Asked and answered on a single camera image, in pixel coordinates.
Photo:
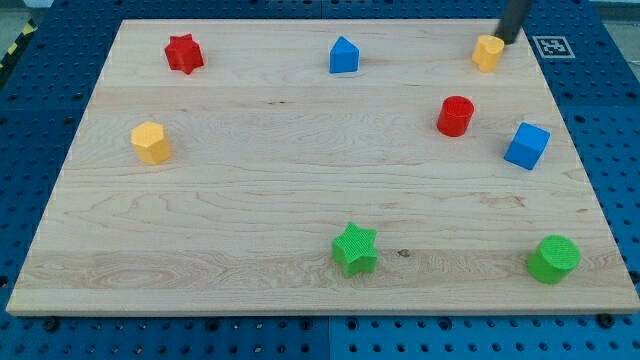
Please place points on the yellow hexagon block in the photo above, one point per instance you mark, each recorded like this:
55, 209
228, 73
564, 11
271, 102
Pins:
151, 143

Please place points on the green cylinder block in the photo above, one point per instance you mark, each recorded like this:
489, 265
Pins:
554, 258

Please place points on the yellow heart block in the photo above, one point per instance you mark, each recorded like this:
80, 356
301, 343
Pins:
487, 52

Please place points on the blue cube block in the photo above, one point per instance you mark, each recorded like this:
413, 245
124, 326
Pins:
527, 146

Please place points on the white fiducial marker tag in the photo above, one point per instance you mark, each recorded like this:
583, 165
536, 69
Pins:
553, 47

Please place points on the green star block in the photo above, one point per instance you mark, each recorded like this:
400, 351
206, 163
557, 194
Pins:
354, 250

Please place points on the blue triangle block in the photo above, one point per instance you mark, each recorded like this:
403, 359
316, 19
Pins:
343, 57

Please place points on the red star block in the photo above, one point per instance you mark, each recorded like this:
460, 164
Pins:
184, 54

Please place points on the red cylinder block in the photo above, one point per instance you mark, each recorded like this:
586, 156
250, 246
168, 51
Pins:
455, 116

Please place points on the wooden board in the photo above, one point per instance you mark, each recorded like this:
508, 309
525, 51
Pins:
272, 156

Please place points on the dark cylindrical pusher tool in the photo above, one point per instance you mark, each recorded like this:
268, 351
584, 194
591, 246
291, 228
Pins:
514, 15

